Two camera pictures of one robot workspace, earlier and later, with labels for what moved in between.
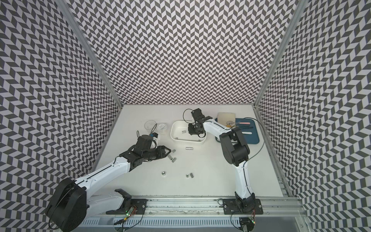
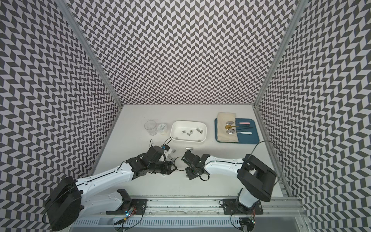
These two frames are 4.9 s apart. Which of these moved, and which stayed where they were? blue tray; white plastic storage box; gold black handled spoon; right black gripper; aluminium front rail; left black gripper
Moved: right black gripper; left black gripper
Stayed: gold black handled spoon; aluminium front rail; white plastic storage box; blue tray
